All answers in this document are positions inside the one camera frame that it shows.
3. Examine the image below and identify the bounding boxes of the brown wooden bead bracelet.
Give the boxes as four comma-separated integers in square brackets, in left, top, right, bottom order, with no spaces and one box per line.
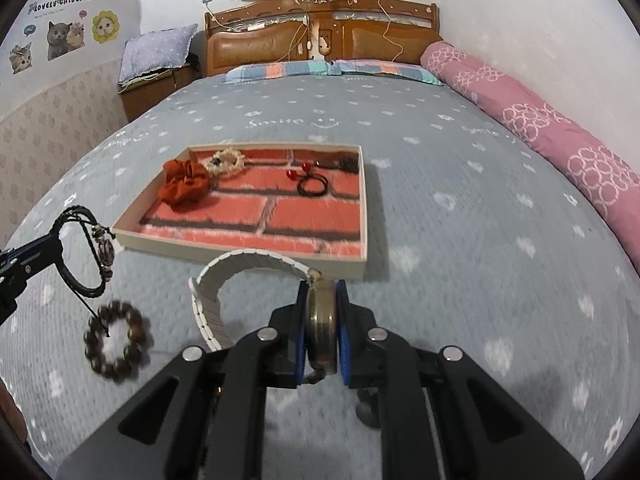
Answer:
[82,299,151,384]

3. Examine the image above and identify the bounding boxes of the white band bronze watch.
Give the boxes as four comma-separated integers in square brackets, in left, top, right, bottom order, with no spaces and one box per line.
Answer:
[189,248,337,382]

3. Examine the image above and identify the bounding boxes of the orange fabric scrunchie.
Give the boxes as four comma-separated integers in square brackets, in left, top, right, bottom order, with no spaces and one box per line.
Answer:
[157,159,210,207]

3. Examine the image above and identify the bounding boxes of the cream satin scrunchie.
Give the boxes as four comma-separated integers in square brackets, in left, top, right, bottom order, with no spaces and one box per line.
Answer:
[203,148,245,178]

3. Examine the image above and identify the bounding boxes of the black hair tie red beads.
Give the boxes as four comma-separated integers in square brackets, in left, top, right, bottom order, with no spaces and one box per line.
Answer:
[286,162,329,197]

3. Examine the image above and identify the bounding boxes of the brown pendant with black cord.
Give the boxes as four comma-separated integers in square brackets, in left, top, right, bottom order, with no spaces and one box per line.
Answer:
[314,153,360,174]

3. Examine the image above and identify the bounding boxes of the person's left hand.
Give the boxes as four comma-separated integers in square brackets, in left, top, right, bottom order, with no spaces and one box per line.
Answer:
[0,380,28,442]

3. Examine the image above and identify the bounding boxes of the grey patterned bedspread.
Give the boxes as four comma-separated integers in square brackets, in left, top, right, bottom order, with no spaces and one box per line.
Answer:
[1,76,639,479]

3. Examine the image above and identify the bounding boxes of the small tabby kitten sticker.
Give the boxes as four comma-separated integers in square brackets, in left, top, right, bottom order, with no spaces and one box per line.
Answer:
[9,42,32,75]

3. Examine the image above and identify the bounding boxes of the wooden nightstand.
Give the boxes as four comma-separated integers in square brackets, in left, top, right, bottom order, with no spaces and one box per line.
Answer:
[118,65,201,122]

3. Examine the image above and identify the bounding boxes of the cream tray with brick lining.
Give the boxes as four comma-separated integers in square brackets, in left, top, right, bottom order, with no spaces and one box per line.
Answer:
[113,142,368,280]

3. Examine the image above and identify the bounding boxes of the yellow flower cat sticker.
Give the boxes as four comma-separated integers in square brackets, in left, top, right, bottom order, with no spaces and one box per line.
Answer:
[91,10,120,44]

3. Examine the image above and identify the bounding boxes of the lavender dotted cushion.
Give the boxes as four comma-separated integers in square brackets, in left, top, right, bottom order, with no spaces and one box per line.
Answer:
[118,24,198,87]

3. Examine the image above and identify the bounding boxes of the pink rolled quilt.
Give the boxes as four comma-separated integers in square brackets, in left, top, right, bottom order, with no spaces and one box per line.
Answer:
[421,41,639,266]

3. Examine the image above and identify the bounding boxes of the plaid pillow left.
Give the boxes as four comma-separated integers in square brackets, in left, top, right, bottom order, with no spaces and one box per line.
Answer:
[224,60,342,84]

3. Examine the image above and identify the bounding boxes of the plaid pillow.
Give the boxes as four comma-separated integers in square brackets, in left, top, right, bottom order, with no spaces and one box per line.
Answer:
[224,60,342,84]
[333,60,442,86]

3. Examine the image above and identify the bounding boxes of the plaid pillow right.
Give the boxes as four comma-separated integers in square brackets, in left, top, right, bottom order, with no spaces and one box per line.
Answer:
[333,60,442,86]

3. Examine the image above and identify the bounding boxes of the wooden leather headboard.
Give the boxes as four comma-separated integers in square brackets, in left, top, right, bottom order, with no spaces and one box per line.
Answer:
[204,0,442,76]

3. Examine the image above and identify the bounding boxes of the grey cats wall sticker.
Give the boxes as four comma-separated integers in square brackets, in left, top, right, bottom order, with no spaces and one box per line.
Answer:
[47,22,85,61]

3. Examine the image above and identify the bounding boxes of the orange charging cable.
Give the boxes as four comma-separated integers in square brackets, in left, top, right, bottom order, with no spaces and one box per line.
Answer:
[375,0,406,64]

